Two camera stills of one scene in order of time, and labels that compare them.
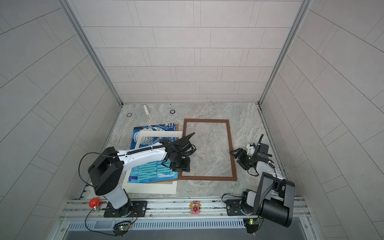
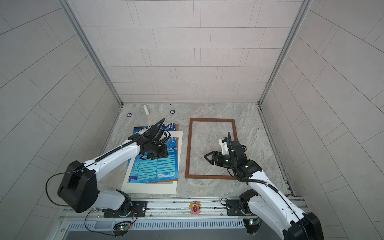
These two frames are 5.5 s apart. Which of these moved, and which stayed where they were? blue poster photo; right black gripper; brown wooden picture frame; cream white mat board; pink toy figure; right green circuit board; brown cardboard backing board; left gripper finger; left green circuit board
Moved: right black gripper; left gripper finger; brown wooden picture frame
Stayed: pink toy figure; cream white mat board; brown cardboard backing board; right green circuit board; left green circuit board; blue poster photo
